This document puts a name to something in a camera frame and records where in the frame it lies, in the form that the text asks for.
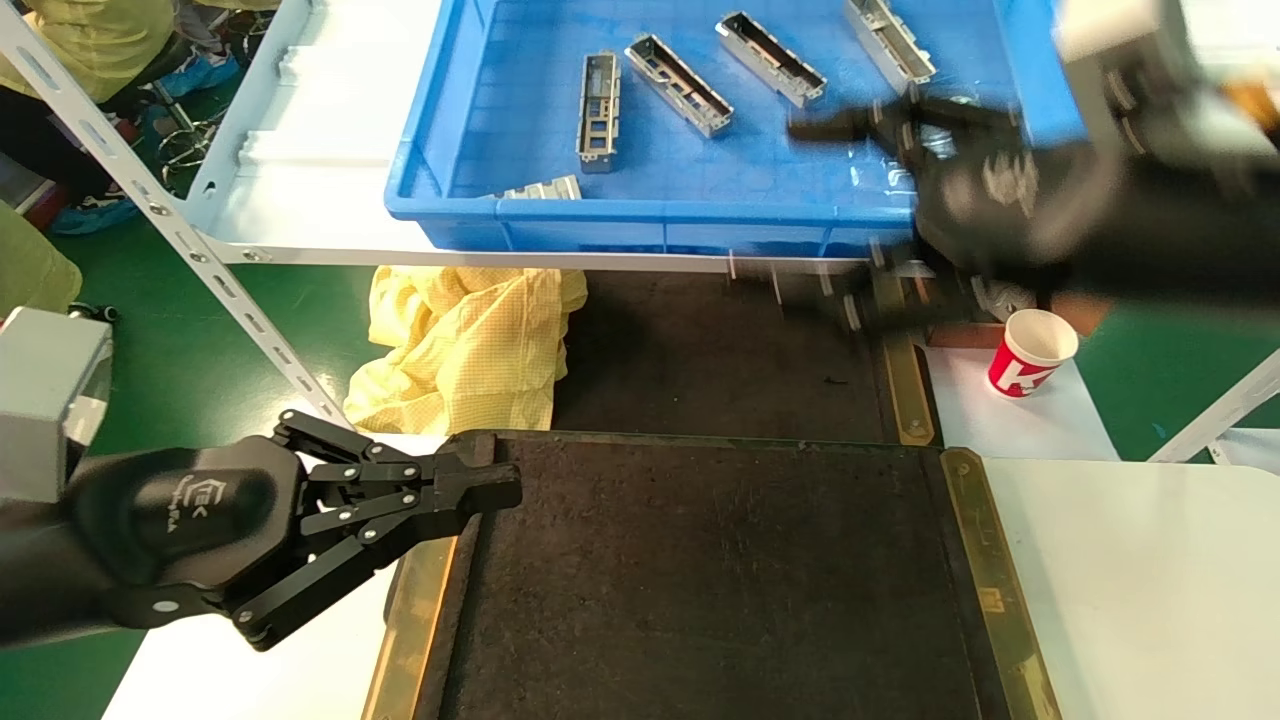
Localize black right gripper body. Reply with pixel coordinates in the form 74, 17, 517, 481
905, 130, 1280, 311

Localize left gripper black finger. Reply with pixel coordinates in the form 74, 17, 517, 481
232, 468, 524, 652
272, 408, 498, 493

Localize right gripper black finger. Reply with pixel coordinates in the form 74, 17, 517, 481
838, 250, 1006, 337
788, 93, 1023, 169

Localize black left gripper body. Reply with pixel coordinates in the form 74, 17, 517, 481
0, 437, 313, 651

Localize grey metal housing part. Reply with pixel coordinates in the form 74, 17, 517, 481
490, 175, 583, 201
716, 11, 829, 108
845, 0, 938, 96
625, 34, 735, 138
576, 52, 622, 174

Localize brown cardboard box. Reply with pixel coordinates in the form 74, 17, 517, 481
920, 290, 1113, 349

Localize grey metal scrap parts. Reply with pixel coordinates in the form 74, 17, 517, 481
975, 280, 1041, 317

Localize red white paper cup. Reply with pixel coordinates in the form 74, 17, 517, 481
988, 308, 1080, 399

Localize yellow cloth garment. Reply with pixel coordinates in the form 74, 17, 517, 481
345, 265, 589, 436

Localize blue plastic bin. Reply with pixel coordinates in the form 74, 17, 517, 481
386, 0, 1141, 263

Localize white rack upright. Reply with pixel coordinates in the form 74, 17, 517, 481
1150, 350, 1280, 463

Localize black work mat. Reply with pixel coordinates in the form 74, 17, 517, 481
362, 430, 1063, 720

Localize person yellow coat brown trousers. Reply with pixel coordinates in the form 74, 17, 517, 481
0, 200, 83, 316

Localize blue shoe cover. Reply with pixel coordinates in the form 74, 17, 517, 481
160, 52, 244, 99
50, 195, 146, 236

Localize grey perforated rack upright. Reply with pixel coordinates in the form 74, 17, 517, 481
0, 0, 351, 426

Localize chrome star-base office chair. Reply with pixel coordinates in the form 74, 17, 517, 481
100, 40, 251, 191

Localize person yellow coat dark trousers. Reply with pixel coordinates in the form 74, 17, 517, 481
0, 0, 186, 201

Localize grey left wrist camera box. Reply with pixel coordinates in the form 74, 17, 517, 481
0, 307, 116, 506

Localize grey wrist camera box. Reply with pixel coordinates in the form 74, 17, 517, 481
1055, 0, 1280, 151
0, 307, 116, 506

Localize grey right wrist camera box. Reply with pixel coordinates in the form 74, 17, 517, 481
1055, 0, 1280, 151

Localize black tray with brass handles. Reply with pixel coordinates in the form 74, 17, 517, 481
555, 270, 941, 446

